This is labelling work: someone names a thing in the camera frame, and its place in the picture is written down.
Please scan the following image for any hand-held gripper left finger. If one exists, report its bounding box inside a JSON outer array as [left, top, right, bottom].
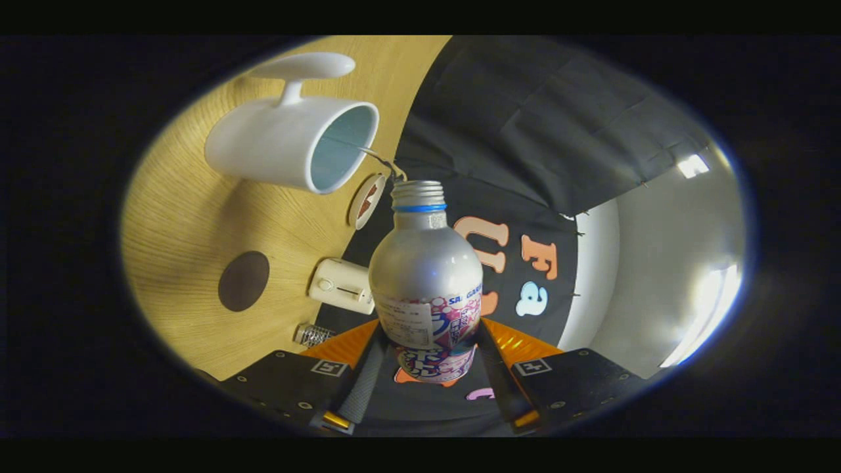
[[220, 320, 388, 436]]

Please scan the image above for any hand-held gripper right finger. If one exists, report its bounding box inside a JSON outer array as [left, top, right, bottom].
[[476, 319, 648, 434]]

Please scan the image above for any silver juice bottle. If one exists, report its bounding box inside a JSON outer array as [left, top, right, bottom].
[[368, 180, 484, 384]]

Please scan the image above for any dark round coaster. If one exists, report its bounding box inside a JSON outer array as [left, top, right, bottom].
[[218, 250, 271, 312]]

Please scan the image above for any white cup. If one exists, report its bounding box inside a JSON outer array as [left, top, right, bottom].
[[204, 52, 380, 195]]

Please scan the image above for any white toaster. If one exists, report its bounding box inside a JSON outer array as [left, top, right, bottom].
[[307, 258, 376, 315]]

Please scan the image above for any white plate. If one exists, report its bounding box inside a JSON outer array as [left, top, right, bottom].
[[348, 173, 387, 230]]

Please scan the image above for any ceiling light panel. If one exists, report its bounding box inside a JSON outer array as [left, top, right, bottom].
[[660, 263, 740, 369], [677, 154, 710, 179]]

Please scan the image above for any wooden table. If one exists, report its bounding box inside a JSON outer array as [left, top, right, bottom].
[[120, 35, 454, 382]]

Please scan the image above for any metal wire basket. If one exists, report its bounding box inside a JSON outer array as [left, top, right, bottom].
[[293, 323, 337, 348]]

